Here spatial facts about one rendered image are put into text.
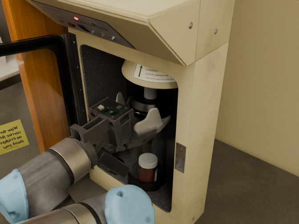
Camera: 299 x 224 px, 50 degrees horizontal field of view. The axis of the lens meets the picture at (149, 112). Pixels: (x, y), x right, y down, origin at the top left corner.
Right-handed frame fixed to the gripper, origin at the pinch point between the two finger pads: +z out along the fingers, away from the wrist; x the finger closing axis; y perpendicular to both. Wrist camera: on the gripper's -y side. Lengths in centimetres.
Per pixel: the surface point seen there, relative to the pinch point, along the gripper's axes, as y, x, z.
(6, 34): -24, 136, 35
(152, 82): 10.3, -3.7, -3.0
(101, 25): 24.5, -2.3, -12.9
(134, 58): 15.7, -1.4, -5.1
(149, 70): 12.3, -2.6, -2.5
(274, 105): -11.8, -16.1, 36.9
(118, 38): 21.6, -3.0, -10.3
